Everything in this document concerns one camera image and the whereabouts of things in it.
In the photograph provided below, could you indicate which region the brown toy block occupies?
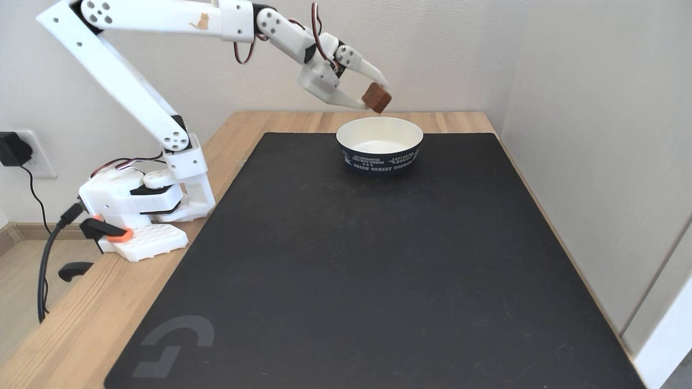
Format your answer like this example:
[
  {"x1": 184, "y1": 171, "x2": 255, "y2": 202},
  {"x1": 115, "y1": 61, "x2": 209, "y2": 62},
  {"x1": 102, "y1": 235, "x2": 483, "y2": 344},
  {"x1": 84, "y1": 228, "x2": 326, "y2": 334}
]
[{"x1": 361, "y1": 82, "x2": 393, "y2": 114}]

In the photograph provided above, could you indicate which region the navy paper bowl white inside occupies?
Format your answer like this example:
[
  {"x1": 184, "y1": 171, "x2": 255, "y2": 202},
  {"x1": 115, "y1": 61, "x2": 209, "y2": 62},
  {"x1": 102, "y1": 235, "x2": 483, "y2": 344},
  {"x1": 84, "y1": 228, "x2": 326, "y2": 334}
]
[{"x1": 336, "y1": 117, "x2": 424, "y2": 175}]

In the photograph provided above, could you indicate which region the black desk mat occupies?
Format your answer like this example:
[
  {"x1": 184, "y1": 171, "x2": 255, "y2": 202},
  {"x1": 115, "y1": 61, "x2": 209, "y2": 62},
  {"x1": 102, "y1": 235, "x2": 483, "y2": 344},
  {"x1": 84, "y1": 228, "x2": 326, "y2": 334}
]
[{"x1": 104, "y1": 132, "x2": 647, "y2": 389}]

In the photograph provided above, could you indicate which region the black and orange clamp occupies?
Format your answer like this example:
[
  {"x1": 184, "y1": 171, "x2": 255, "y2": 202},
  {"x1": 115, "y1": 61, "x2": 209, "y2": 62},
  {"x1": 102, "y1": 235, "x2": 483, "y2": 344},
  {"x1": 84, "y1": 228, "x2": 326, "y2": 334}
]
[{"x1": 58, "y1": 215, "x2": 134, "y2": 283}]

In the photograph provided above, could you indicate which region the black power adapter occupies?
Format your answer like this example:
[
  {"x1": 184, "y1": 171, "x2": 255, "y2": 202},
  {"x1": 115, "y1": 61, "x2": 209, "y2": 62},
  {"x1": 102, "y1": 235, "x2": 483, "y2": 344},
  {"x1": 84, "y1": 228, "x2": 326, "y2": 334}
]
[{"x1": 0, "y1": 131, "x2": 33, "y2": 167}]

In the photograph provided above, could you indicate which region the wooden baseboard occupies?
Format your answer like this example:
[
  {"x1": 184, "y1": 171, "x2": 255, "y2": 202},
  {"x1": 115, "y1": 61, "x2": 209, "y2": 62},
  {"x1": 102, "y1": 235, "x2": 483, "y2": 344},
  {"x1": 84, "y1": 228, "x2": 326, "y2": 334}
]
[{"x1": 0, "y1": 222, "x2": 82, "y2": 257}]

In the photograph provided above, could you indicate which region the red black white servo wire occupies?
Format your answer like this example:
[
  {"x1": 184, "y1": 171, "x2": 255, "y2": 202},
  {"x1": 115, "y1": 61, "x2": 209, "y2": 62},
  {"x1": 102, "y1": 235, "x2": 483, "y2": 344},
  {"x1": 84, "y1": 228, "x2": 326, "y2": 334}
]
[{"x1": 233, "y1": 2, "x2": 342, "y2": 72}]

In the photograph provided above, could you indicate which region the red black white base wire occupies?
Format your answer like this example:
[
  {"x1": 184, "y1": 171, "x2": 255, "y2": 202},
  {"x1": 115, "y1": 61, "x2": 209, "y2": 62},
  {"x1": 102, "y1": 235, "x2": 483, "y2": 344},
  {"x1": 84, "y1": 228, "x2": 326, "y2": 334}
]
[{"x1": 89, "y1": 153, "x2": 166, "y2": 179}]

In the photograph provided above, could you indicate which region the white wall outlet plate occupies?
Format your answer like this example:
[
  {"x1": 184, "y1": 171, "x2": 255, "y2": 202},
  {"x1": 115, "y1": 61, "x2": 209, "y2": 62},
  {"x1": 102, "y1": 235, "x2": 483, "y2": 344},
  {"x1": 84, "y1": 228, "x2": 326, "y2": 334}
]
[{"x1": 15, "y1": 129, "x2": 58, "y2": 180}]

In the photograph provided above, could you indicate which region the thin black cable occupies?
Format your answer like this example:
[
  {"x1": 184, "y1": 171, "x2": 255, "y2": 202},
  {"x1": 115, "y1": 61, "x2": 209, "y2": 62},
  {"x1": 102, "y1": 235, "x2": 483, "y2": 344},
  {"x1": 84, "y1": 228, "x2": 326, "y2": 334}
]
[{"x1": 19, "y1": 165, "x2": 52, "y2": 223}]

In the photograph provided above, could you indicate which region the thick black cable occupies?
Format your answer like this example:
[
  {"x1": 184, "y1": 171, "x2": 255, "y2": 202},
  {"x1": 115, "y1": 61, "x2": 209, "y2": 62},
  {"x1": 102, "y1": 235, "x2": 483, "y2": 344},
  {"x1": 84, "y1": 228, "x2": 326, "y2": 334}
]
[{"x1": 37, "y1": 203, "x2": 87, "y2": 324}]

